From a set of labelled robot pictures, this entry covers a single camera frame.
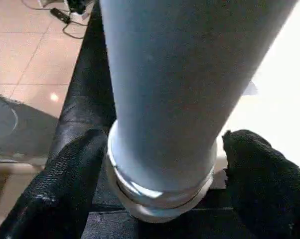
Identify grey floor mat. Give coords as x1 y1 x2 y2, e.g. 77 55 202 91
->
0 94 59 162

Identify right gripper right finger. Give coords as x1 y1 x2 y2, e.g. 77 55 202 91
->
222 129 300 239

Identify black floor power cable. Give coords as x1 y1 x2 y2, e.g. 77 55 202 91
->
20 0 97 40

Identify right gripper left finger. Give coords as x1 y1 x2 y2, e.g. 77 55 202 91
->
0 128 109 239

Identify white plastic table leg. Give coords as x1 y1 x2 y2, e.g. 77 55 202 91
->
99 0 300 224

